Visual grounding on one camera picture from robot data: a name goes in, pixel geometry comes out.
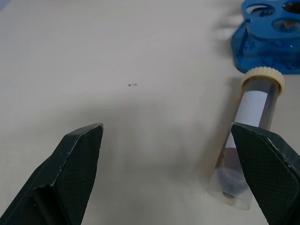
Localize blue tube rack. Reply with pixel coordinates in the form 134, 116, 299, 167
231, 0, 300, 75

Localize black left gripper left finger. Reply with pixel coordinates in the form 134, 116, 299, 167
0, 122, 105, 225

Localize clear tube with cream cap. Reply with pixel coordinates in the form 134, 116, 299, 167
207, 66, 286, 210

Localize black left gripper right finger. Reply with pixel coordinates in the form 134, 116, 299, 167
230, 122, 300, 225

